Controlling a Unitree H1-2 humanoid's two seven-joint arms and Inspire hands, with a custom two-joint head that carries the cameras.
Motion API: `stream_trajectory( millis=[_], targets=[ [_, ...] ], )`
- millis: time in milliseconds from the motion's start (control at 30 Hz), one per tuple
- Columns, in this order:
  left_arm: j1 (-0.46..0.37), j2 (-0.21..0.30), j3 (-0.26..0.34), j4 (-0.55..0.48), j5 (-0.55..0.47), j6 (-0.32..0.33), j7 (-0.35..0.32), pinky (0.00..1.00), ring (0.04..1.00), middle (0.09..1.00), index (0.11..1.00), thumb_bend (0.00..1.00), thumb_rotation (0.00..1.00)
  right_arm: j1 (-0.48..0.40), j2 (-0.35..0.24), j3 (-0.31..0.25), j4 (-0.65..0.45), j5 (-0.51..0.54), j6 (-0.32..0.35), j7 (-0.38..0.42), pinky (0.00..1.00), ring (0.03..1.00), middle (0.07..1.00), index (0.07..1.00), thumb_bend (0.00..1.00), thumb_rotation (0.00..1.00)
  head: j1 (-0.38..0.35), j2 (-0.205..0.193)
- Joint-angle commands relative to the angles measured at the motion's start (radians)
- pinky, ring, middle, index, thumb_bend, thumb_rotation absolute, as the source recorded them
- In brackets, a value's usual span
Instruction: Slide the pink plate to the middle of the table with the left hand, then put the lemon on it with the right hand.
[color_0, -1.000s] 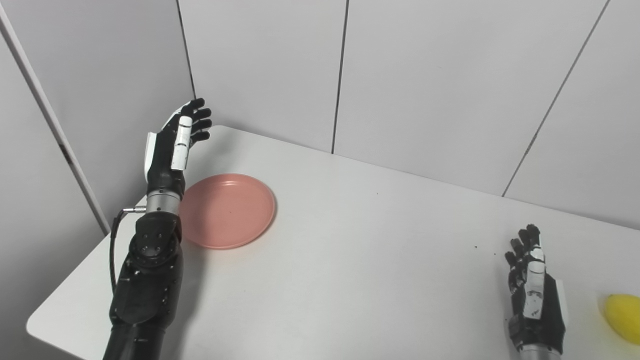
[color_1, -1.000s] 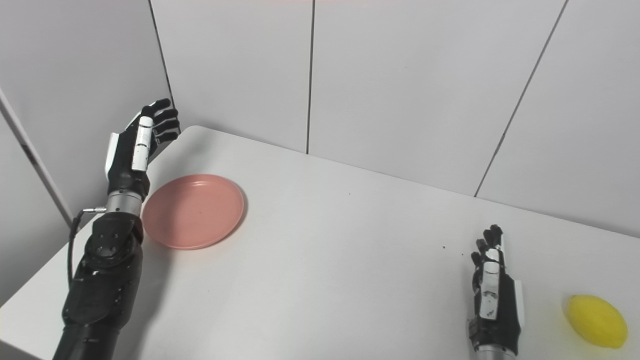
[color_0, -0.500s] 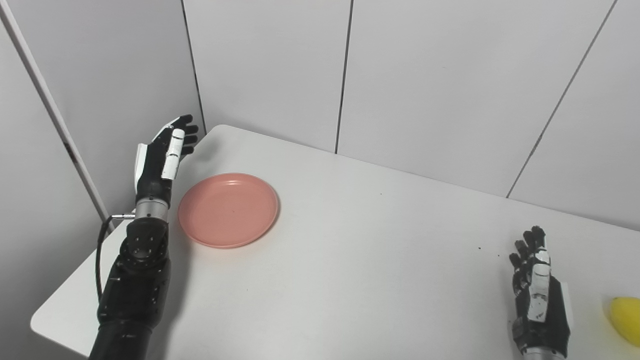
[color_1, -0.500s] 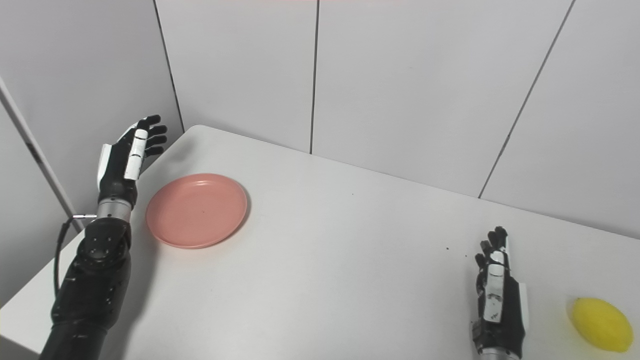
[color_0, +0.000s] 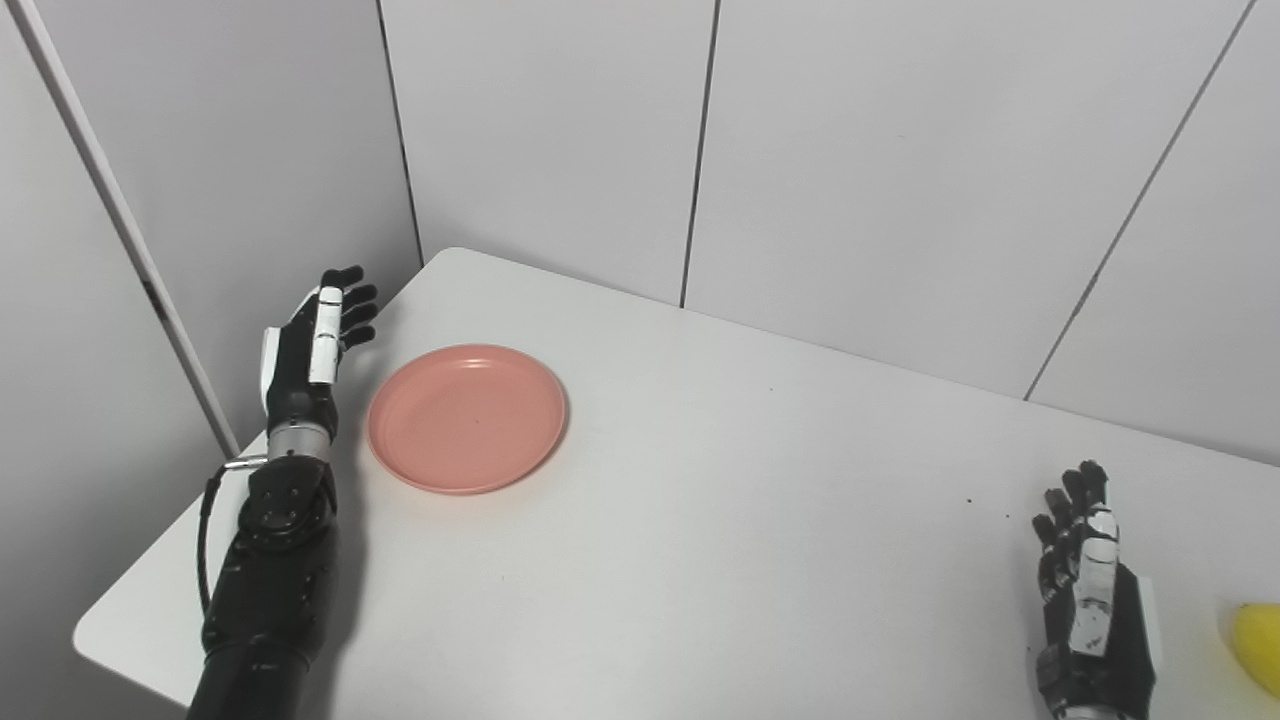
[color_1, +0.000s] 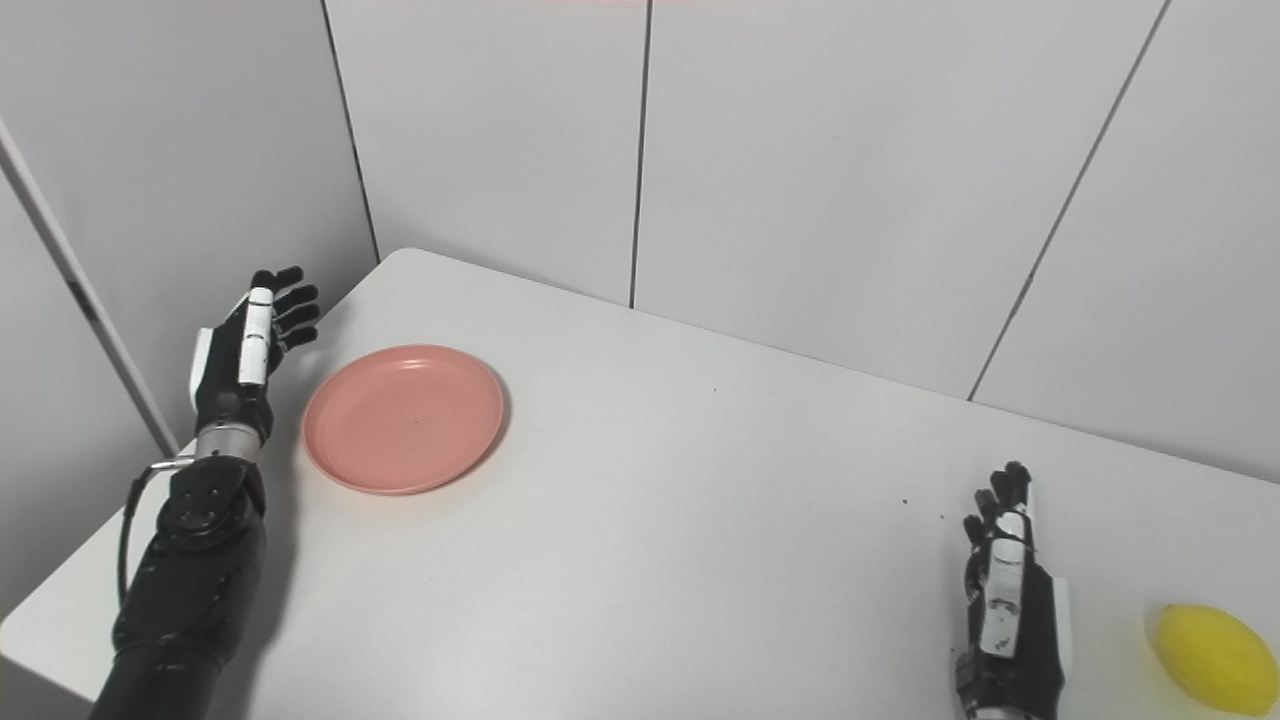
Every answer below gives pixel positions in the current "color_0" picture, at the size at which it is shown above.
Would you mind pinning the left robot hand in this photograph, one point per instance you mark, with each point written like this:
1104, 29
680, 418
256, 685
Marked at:
305, 355

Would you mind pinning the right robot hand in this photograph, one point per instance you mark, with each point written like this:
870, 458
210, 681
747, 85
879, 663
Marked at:
1090, 610

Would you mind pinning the yellow lemon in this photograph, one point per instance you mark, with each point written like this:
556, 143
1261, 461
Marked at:
1258, 645

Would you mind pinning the pink plate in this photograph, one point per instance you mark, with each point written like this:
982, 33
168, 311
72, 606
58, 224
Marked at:
466, 419

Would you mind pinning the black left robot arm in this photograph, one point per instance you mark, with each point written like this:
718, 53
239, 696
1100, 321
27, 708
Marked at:
265, 590

